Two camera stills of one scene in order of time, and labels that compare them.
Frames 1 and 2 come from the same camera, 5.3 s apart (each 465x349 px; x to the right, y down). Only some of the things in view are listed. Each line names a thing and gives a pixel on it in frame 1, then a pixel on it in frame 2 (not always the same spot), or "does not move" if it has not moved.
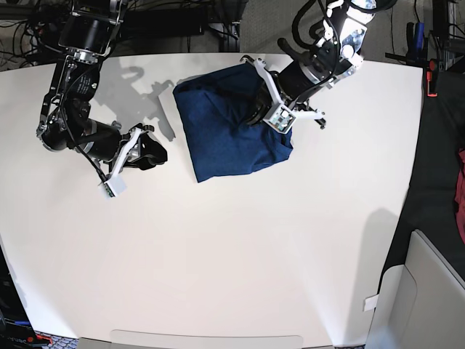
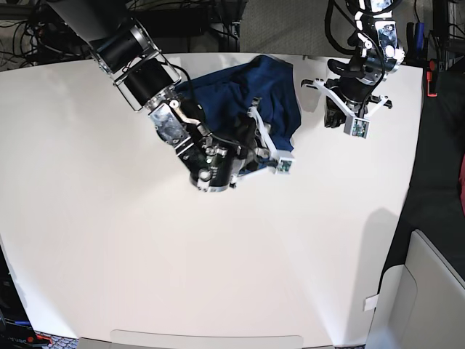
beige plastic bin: [421, 304] does not move
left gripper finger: [152, 153] -> [247, 137]
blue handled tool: [420, 35] does not move
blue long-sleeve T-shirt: [213, 110] does not move
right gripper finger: [264, 109] -> [333, 115]
